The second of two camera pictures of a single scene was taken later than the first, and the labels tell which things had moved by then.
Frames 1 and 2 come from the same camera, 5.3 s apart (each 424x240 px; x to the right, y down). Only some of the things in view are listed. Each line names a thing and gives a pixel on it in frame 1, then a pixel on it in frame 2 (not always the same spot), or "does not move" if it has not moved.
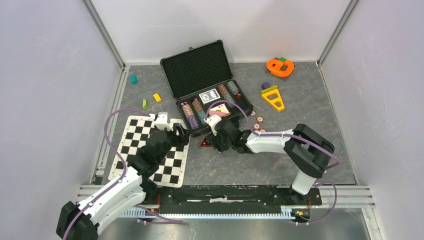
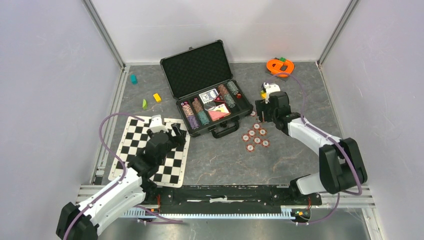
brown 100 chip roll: (197, 105) does not move
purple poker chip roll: (192, 121) does not move
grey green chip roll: (232, 87) does not move
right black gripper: (214, 140) → (261, 105)
